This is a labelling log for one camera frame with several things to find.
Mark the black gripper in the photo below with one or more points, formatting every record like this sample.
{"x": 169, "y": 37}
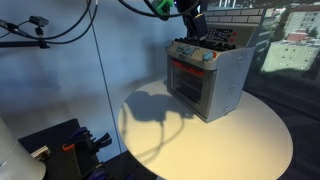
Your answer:
{"x": 193, "y": 8}

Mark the white rounded robot base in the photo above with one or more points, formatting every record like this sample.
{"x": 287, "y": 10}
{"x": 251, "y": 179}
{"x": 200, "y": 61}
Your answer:
{"x": 16, "y": 156}

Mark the small blue stove knob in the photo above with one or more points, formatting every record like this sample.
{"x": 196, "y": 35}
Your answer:
{"x": 181, "y": 48}
{"x": 169, "y": 44}

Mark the grey toy stove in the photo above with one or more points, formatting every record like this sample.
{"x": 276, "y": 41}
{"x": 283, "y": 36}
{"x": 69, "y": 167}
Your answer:
{"x": 226, "y": 80}

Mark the black tool holder block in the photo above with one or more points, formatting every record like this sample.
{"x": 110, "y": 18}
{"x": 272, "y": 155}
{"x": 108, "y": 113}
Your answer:
{"x": 60, "y": 160}

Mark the silver metal connector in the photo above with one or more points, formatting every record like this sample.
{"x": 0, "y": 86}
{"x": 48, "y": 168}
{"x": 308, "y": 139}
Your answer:
{"x": 40, "y": 153}

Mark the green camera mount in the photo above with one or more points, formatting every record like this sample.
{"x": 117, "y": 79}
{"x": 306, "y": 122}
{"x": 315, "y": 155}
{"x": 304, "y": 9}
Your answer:
{"x": 162, "y": 4}

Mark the black camera on stand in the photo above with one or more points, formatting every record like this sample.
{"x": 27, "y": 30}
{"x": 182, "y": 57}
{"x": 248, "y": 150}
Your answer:
{"x": 39, "y": 21}

